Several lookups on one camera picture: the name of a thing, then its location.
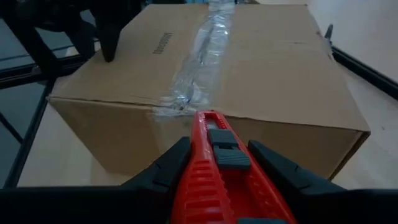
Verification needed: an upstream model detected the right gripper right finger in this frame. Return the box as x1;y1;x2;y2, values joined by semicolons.
247;139;346;195

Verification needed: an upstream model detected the brown cardboard box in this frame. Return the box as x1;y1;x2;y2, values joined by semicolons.
46;2;371;180

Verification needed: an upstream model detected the black clamp lever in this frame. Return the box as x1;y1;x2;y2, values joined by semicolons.
324;24;334;43

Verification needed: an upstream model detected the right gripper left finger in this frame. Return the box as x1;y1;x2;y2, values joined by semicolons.
120;136;192;191

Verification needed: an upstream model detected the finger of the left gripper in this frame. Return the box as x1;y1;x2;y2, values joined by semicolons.
65;21;96;60
95;11;125;63

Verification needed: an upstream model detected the red box cutter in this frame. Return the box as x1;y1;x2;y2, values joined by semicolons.
170;110;298;224

